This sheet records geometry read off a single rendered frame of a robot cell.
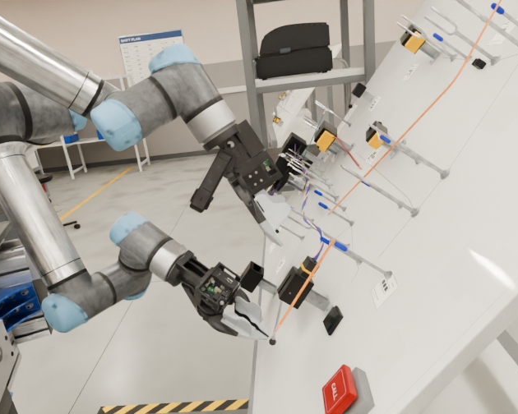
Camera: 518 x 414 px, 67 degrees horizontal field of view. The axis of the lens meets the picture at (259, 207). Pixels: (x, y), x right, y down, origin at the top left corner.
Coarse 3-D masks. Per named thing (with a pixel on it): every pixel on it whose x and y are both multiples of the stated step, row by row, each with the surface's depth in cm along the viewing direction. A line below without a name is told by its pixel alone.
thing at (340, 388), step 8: (344, 368) 50; (336, 376) 50; (344, 376) 49; (352, 376) 49; (328, 384) 51; (336, 384) 49; (344, 384) 48; (352, 384) 48; (328, 392) 50; (336, 392) 48; (344, 392) 47; (352, 392) 46; (328, 400) 49; (336, 400) 47; (344, 400) 46; (352, 400) 46; (328, 408) 48; (336, 408) 47; (344, 408) 47
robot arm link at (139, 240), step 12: (132, 216) 77; (120, 228) 75; (132, 228) 75; (144, 228) 76; (156, 228) 77; (120, 240) 75; (132, 240) 75; (144, 240) 74; (156, 240) 75; (168, 240) 75; (120, 252) 78; (132, 252) 75; (144, 252) 74; (156, 252) 76; (132, 264) 77; (144, 264) 75
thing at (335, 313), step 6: (336, 306) 68; (330, 312) 68; (336, 312) 66; (330, 318) 66; (336, 318) 65; (342, 318) 64; (324, 324) 67; (330, 324) 65; (336, 324) 65; (330, 330) 65
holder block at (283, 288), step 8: (296, 272) 70; (288, 280) 71; (296, 280) 69; (304, 280) 69; (280, 288) 72; (288, 288) 69; (296, 288) 69; (304, 288) 69; (280, 296) 70; (288, 296) 70; (304, 296) 70; (288, 304) 70; (296, 304) 70
